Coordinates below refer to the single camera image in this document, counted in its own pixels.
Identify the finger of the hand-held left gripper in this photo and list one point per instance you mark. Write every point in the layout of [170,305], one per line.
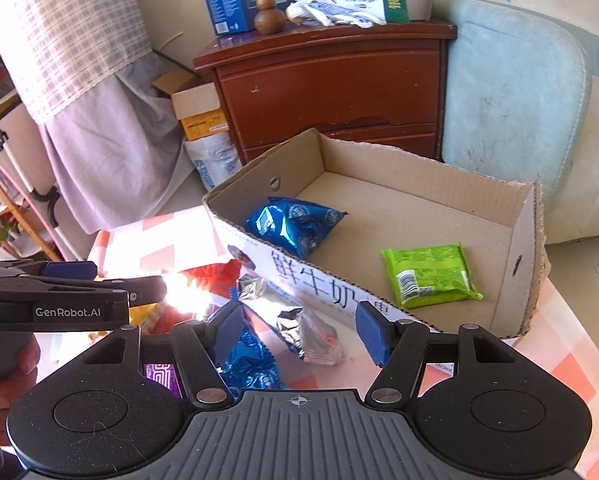
[79,290]
[69,270]

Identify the printed cardboard box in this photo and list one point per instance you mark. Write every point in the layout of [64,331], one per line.
[404,195]

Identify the checked fabric cover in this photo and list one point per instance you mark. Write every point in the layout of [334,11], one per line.
[69,25]

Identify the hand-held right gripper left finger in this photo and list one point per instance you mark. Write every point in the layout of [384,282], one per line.
[227,332]

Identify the person's left hand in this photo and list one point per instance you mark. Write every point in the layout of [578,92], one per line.
[12,365]

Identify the yellow box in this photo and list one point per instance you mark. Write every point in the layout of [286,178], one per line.
[204,125]

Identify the pale beige cushion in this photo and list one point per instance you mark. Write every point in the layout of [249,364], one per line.
[579,185]

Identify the blue foil snack packet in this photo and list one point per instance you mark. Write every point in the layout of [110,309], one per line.
[289,225]
[252,365]

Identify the pink folding frame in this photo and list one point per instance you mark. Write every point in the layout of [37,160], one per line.
[24,132]

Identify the purple snack packet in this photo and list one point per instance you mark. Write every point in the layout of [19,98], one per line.
[162,377]

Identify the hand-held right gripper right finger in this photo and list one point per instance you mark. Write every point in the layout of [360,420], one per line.
[372,332]

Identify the brown wooden nightstand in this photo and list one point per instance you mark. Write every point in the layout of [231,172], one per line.
[329,85]

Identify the small open cardboard box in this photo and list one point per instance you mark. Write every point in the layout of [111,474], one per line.
[194,100]

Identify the red snack packet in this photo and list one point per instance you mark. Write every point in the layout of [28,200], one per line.
[214,272]

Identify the white printed sack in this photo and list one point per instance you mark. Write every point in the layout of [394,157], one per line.
[212,160]

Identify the wooden rack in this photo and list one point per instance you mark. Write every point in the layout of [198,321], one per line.
[43,246]

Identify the green snack packet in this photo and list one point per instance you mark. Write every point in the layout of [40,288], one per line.
[429,270]

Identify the white cloth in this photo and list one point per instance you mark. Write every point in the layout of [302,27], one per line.
[329,10]

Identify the wooden gourd ornament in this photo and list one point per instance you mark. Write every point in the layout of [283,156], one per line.
[269,17]

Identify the silver foil snack packet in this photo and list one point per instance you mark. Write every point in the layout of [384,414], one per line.
[299,325]

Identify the light blue cushion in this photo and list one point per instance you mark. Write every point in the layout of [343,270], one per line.
[504,85]

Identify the lilac cloth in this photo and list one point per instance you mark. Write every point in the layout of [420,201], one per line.
[119,160]

